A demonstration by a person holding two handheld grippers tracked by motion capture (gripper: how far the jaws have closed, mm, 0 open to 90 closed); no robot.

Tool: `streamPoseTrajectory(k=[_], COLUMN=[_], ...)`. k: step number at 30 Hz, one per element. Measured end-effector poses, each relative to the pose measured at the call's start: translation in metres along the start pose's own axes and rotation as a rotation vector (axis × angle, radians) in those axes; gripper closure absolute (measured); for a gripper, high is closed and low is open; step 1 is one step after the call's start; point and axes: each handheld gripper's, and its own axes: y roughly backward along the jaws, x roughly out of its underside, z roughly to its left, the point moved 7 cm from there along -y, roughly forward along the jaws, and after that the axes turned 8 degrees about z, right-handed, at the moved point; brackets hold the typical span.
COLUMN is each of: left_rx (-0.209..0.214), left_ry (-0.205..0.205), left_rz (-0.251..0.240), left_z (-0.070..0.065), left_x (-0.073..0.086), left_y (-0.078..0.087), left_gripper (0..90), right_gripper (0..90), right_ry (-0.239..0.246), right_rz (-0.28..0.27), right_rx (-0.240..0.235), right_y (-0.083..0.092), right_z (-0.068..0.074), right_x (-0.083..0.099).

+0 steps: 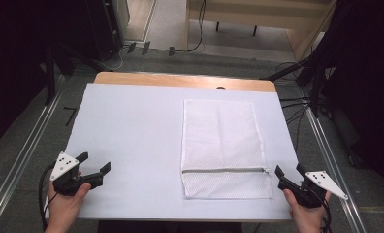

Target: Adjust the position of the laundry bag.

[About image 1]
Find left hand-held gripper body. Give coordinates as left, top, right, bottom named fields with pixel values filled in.
left=49, top=150, right=104, bottom=197

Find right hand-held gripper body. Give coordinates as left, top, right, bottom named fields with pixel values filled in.
left=277, top=170, right=349, bottom=209

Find white mesh laundry bag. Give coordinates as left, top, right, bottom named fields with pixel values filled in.
left=179, top=98, right=274, bottom=200

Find person's right hand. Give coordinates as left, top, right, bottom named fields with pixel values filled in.
left=282, top=188, right=333, bottom=228

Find person's left hand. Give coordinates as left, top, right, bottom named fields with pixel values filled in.
left=46, top=180, right=93, bottom=228

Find white table mat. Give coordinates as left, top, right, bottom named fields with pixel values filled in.
left=44, top=83, right=303, bottom=223

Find black metal stand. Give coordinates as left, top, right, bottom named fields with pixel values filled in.
left=44, top=45, right=77, bottom=107
left=261, top=56, right=325, bottom=119

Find dark curtain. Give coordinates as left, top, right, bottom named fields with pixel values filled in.
left=0, top=0, right=57, bottom=151
left=320, top=0, right=384, bottom=198

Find wooden table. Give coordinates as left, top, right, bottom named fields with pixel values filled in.
left=92, top=71, right=277, bottom=93

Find black cabinet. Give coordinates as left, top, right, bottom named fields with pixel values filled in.
left=82, top=0, right=125, bottom=63

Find wooden bench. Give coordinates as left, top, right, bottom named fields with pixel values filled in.
left=184, top=0, right=338, bottom=62

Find aluminium floor rail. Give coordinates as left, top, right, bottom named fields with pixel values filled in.
left=304, top=105, right=368, bottom=233
left=0, top=76, right=67, bottom=231

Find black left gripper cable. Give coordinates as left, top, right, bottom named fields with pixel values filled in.
left=38, top=163, right=58, bottom=231

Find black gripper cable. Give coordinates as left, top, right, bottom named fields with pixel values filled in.
left=38, top=163, right=58, bottom=231
left=320, top=198, right=334, bottom=233

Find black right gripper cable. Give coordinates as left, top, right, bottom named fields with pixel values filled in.
left=320, top=198, right=334, bottom=233

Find black floor cables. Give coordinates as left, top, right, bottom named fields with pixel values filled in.
left=277, top=95, right=311, bottom=153

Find black hanging cable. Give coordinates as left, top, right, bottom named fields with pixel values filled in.
left=173, top=0, right=208, bottom=55

